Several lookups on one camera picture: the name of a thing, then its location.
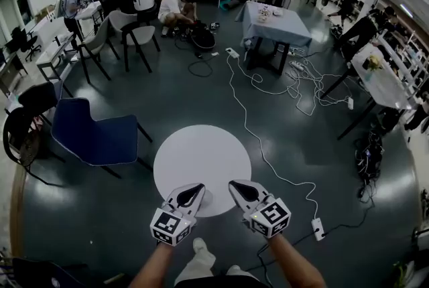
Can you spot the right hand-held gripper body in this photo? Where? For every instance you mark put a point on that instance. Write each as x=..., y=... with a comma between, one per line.
x=269, y=218

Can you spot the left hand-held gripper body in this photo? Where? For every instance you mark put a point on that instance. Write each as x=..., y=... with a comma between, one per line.
x=169, y=226

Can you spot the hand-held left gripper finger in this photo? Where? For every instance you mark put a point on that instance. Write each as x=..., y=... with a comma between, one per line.
x=198, y=206
x=172, y=198

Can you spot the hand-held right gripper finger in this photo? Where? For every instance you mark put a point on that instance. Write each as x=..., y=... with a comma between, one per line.
x=261, y=190
x=243, y=206

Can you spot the person's right forearm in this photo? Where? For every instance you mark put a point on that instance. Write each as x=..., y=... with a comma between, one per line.
x=295, y=266

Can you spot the person's left forearm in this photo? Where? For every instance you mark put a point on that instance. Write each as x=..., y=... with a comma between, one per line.
x=152, y=268

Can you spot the person's white left shoe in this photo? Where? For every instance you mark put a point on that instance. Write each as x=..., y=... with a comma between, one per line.
x=200, y=246

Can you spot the person's white shoe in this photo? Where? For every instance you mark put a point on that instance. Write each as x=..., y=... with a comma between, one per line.
x=200, y=246
x=233, y=270

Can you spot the white power strip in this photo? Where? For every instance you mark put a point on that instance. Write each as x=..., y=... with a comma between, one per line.
x=232, y=53
x=318, y=229
x=296, y=65
x=350, y=103

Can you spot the white round table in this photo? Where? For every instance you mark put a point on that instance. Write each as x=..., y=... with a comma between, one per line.
x=201, y=156

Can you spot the person's left trouser leg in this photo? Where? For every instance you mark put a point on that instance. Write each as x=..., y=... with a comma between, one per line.
x=197, y=268

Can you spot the person's trouser leg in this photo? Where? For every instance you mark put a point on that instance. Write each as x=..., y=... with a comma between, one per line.
x=197, y=268
x=238, y=275

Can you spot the person's white right shoe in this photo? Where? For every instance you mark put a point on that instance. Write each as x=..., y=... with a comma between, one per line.
x=233, y=270

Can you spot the person's right trouser leg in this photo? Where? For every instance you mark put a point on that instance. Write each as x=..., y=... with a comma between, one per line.
x=238, y=275

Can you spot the person's black shirt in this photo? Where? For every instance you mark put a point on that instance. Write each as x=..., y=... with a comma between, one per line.
x=221, y=284

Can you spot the blue chair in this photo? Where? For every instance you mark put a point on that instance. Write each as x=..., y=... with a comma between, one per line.
x=97, y=139

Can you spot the black bag with logo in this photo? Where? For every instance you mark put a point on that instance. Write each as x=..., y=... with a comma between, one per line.
x=43, y=275

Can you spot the grey tablecloth table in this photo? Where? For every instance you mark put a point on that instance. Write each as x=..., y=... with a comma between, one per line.
x=275, y=29

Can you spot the marble table with black legs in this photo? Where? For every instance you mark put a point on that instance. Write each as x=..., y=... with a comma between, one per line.
x=385, y=85

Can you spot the open black bag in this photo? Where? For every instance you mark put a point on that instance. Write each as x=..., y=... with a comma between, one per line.
x=202, y=37

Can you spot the flower vase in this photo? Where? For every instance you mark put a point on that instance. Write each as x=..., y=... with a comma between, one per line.
x=372, y=65

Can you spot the beige chair with black legs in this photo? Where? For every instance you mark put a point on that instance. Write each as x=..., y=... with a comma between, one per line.
x=140, y=32
x=97, y=39

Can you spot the cluster of small jars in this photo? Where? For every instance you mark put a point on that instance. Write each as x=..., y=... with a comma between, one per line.
x=264, y=13

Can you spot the white plate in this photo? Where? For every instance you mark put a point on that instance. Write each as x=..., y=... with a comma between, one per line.
x=277, y=13

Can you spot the white low table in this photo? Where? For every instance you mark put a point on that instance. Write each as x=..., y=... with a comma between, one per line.
x=53, y=52

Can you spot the green rolled mat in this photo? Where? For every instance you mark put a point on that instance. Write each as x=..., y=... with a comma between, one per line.
x=230, y=4

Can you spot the white shelving unit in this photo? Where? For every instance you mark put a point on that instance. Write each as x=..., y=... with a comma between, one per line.
x=409, y=55

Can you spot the black office chair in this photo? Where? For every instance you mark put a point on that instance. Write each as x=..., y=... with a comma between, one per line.
x=27, y=42

